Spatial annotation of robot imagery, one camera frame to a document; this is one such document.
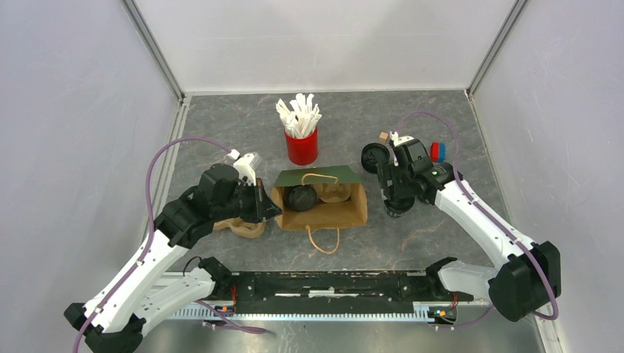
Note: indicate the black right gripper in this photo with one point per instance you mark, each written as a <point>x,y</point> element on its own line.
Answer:
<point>387,172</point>

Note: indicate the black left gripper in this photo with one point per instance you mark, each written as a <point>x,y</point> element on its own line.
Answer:
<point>264,207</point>

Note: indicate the black coffee cup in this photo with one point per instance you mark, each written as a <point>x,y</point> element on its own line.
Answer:
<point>398,208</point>

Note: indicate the green paper bag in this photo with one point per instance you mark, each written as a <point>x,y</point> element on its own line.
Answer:
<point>336,216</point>

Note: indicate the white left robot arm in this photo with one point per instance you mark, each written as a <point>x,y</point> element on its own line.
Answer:
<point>121,315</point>

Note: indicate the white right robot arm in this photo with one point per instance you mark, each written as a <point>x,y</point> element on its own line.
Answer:
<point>524,277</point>

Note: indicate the black coffee lid stack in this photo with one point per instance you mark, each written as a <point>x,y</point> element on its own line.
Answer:
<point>372,155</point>

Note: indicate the brown cardboard cup carrier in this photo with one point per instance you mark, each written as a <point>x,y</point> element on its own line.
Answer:
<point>239,227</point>

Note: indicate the red and blue block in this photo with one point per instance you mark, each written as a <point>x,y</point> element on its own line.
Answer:
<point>438,152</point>

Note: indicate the red cup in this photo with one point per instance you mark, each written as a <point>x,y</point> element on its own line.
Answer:
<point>302,151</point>

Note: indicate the white wrapped stirrer bundle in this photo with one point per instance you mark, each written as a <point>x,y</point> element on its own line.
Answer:
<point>300,116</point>

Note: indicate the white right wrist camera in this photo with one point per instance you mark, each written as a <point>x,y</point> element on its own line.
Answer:
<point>395,139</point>

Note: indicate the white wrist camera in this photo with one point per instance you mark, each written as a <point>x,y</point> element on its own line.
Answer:
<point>245,165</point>
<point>395,139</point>

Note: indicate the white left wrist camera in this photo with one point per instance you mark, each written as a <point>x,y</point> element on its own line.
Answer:
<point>245,165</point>

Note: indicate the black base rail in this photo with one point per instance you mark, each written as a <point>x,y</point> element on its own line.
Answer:
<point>332,295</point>

